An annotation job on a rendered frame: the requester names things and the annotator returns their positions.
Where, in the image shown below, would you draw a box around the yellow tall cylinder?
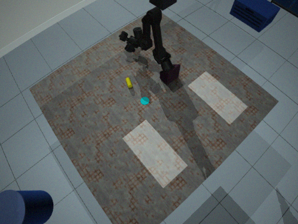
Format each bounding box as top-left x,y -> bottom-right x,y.
126,77 -> 133,87

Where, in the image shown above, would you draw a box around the cyan circle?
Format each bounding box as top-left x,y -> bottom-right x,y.
140,97 -> 149,105

